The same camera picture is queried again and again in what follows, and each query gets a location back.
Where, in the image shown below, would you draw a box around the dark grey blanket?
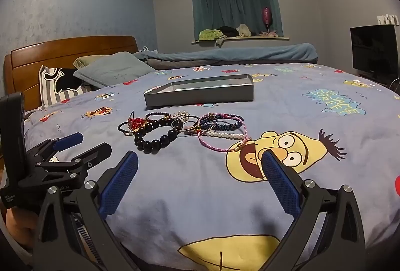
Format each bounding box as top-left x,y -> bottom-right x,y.
147,58 -> 316,70

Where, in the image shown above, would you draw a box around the olive pillow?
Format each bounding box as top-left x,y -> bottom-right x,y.
73,55 -> 104,69

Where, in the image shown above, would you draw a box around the pink balloon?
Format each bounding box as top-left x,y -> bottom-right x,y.
262,7 -> 272,34

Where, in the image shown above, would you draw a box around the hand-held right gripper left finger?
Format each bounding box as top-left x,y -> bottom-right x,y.
33,150 -> 140,271

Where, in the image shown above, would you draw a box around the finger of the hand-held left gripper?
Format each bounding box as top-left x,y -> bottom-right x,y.
26,132 -> 84,165
36,143 -> 112,179

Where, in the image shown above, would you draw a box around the green cloth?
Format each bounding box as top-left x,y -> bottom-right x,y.
199,29 -> 229,47

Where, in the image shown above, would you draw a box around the white wall hooks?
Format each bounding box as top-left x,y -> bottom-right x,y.
376,13 -> 400,25

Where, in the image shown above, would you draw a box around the blue bead bracelet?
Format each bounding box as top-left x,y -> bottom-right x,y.
199,115 -> 245,132

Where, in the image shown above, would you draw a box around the black television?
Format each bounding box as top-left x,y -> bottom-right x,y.
350,24 -> 400,84

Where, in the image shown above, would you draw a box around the person's left hand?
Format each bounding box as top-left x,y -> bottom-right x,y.
0,207 -> 39,248

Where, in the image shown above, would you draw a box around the pink cord bracelet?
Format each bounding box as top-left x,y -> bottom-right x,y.
197,113 -> 252,153

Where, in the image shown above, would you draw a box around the small pearl bracelet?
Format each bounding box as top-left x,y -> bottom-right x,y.
172,111 -> 192,123

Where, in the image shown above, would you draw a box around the red bead bracelet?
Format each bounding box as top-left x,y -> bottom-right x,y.
126,117 -> 146,132

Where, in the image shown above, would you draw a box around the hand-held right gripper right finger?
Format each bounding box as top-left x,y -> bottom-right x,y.
262,149 -> 366,271

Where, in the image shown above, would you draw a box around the white pearl bracelet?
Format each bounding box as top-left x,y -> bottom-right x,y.
200,130 -> 246,139

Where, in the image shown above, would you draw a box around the striped black and white pillow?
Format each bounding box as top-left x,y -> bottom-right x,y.
38,65 -> 91,109

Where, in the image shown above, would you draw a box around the cream clothes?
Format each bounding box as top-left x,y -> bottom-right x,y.
236,23 -> 252,38

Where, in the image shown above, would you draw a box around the black clothes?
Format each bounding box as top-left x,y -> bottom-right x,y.
218,26 -> 240,37

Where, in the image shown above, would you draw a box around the black hair tie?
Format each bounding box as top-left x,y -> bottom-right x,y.
117,120 -> 138,136

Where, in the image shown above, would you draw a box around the large black bead bracelet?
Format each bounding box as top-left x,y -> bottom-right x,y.
134,117 -> 185,154

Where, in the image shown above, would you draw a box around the window sill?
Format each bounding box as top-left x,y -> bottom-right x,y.
191,36 -> 290,44

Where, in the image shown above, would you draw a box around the blue blanket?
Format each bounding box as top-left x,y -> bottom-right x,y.
133,42 -> 319,65

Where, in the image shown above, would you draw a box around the wooden headboard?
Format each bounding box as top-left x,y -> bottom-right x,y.
4,36 -> 140,111

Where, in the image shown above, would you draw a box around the grey cardboard box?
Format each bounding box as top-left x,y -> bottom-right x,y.
144,73 -> 254,109

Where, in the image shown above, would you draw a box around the grey-blue pillow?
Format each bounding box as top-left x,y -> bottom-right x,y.
72,51 -> 157,89

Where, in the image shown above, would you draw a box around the small dark bead bracelet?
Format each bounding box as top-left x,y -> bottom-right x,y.
144,112 -> 174,123

